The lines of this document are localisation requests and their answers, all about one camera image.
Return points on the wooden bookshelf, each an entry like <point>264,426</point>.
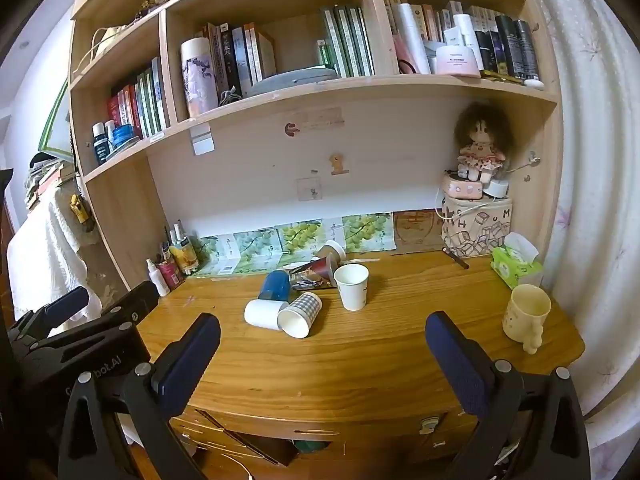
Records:
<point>377,143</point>

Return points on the blue paper cup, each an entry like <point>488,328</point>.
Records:
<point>276,287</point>

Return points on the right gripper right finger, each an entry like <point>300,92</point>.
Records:
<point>528,426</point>

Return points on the white paper cup upright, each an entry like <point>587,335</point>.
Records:
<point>352,284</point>

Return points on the plain white paper cup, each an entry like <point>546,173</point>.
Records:
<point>263,313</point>

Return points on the brown haired rag doll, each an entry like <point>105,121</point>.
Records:
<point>485,140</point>

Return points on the green tissue pack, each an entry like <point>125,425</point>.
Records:
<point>516,261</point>

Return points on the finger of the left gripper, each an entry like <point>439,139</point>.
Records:
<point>53,315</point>

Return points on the grey checkered paper cup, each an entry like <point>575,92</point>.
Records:
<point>296,319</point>

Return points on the dark printed paper cup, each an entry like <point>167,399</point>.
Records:
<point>317,274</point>

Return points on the pink small box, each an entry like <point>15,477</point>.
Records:
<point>461,189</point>

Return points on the dark ink bottle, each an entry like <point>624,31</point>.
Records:
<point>101,144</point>

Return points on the grey flat pouch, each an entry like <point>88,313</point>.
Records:
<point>293,78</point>

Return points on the brown kraft paper cup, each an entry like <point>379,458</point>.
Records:
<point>331,248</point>

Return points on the white lace cloth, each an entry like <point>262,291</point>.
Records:
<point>44,259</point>

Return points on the black pen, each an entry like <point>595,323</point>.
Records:
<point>448,252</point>

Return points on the red small can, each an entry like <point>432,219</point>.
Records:
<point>171,273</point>

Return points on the yellow hanging tool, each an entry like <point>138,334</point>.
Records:
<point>79,209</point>

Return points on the letter print storage bag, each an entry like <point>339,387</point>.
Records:
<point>473,228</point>

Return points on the white spray bottle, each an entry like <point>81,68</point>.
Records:
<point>156,277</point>

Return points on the cream ceramic mug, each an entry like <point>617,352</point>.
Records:
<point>526,311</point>

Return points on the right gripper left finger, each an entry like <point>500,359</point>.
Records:
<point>93,445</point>

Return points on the pink floral cylinder tube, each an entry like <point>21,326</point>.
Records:
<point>198,76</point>

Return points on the pink cosmetic jar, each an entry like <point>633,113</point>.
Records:
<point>456,61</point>

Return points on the white curtain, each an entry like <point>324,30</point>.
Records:
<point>592,266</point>

